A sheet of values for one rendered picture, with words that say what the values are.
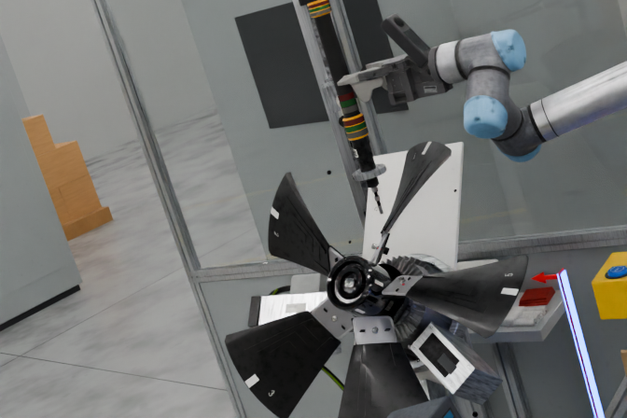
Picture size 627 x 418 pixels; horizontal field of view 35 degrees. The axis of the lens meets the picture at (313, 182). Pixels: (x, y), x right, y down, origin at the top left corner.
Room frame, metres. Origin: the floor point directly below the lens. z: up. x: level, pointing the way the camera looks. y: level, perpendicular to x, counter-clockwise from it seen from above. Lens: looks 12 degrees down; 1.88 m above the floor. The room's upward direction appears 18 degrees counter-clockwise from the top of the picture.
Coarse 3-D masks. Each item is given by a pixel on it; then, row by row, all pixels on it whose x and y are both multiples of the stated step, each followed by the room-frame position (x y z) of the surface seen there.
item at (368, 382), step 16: (352, 352) 1.94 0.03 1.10; (368, 352) 1.94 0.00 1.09; (384, 352) 1.94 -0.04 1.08; (400, 352) 1.95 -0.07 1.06; (352, 368) 1.91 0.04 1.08; (368, 368) 1.91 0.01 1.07; (384, 368) 1.92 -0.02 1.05; (400, 368) 1.92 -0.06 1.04; (352, 384) 1.89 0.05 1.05; (368, 384) 1.89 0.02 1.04; (384, 384) 1.89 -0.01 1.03; (400, 384) 1.89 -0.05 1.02; (416, 384) 1.90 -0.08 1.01; (352, 400) 1.87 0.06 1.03; (368, 400) 1.87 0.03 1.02; (384, 400) 1.87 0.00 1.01; (400, 400) 1.87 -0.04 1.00; (416, 400) 1.87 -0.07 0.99; (352, 416) 1.85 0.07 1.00; (368, 416) 1.85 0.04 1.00; (384, 416) 1.85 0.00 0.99
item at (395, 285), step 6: (402, 276) 2.03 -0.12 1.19; (408, 276) 2.03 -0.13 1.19; (414, 276) 2.02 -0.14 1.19; (420, 276) 2.01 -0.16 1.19; (396, 282) 2.01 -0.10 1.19; (408, 282) 2.00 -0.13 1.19; (414, 282) 1.99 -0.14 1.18; (384, 288) 1.99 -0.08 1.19; (390, 288) 1.98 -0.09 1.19; (396, 288) 1.98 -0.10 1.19; (402, 288) 1.97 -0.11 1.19; (408, 288) 1.96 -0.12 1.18; (384, 294) 1.97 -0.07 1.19; (390, 294) 1.96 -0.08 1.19; (396, 294) 1.95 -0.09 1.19; (402, 294) 1.94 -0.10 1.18
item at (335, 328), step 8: (320, 304) 2.06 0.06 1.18; (328, 304) 2.06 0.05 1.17; (312, 312) 2.06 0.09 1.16; (320, 312) 2.06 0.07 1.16; (328, 312) 2.06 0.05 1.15; (336, 312) 2.06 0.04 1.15; (344, 312) 2.05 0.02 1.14; (320, 320) 2.06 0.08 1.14; (328, 320) 2.06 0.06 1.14; (344, 320) 2.06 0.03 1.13; (328, 328) 2.06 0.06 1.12; (336, 328) 2.06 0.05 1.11; (352, 328) 2.06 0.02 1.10; (336, 336) 2.06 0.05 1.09
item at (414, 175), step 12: (420, 144) 2.18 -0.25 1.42; (432, 144) 2.12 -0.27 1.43; (408, 156) 2.22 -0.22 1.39; (420, 156) 2.14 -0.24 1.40; (432, 156) 2.08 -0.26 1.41; (444, 156) 2.03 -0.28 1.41; (408, 168) 2.18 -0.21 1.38; (420, 168) 2.09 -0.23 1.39; (432, 168) 2.04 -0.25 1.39; (408, 180) 2.11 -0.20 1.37; (420, 180) 2.05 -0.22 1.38; (408, 192) 2.06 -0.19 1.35; (396, 204) 2.10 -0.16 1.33; (396, 216) 2.04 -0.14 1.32; (384, 228) 2.06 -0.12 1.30
